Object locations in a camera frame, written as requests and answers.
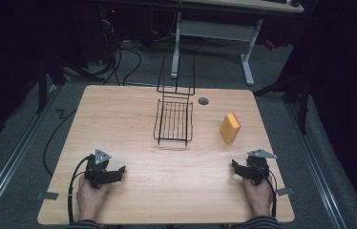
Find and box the grey tape piece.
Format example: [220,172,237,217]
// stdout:
[35,190,60,201]
[276,186,295,197]

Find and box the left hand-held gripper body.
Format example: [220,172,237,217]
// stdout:
[84,148,113,189]

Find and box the metal floor rail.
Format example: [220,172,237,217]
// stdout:
[285,103,350,229]
[0,85,60,223]

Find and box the black floor cable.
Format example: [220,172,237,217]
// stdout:
[42,107,79,177]

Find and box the black wire rack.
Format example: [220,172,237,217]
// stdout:
[153,54,197,147]

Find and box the white-legged desk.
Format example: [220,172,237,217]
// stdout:
[169,0,305,88]

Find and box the yellow sponge with red side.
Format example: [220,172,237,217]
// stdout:
[219,112,242,145]

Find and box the black metal stand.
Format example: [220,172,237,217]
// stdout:
[35,55,68,115]
[252,63,311,136]

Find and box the bundle of black cables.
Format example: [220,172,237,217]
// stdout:
[61,12,144,87]

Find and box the person's right hand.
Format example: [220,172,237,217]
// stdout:
[241,176,275,218]

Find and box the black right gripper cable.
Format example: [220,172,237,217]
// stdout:
[256,165,278,219]

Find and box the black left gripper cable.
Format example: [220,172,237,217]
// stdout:
[67,155,93,224]

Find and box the person's left hand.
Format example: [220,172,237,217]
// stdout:
[75,176,110,222]

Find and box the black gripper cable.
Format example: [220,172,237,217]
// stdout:
[256,165,278,219]
[67,155,93,224]

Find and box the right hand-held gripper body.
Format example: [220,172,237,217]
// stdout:
[244,148,278,186]

